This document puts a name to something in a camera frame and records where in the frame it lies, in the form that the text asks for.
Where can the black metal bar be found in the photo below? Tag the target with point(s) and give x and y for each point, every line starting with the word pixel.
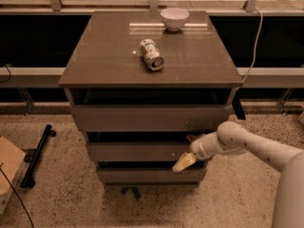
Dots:
pixel 33 155

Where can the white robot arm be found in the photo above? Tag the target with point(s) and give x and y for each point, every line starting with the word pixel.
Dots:
pixel 232 138

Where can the green white soda can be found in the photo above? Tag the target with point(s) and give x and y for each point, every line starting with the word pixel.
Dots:
pixel 151 55

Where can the white ceramic bowl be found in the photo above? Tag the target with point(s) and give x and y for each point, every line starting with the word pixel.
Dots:
pixel 174 18

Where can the grey top drawer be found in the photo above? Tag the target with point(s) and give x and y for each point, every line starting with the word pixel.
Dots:
pixel 95 118

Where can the grey drawer cabinet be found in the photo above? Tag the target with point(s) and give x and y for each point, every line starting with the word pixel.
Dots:
pixel 107 69

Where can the tan cardboard box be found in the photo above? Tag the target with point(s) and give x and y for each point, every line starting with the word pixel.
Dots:
pixel 12 163

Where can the grey bottom drawer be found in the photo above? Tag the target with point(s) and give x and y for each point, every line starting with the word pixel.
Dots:
pixel 150 176

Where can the grey drawer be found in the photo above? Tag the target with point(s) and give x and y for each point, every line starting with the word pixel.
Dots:
pixel 150 176
pixel 162 152
pixel 95 118

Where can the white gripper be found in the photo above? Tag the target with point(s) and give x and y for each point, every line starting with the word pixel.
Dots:
pixel 198 150

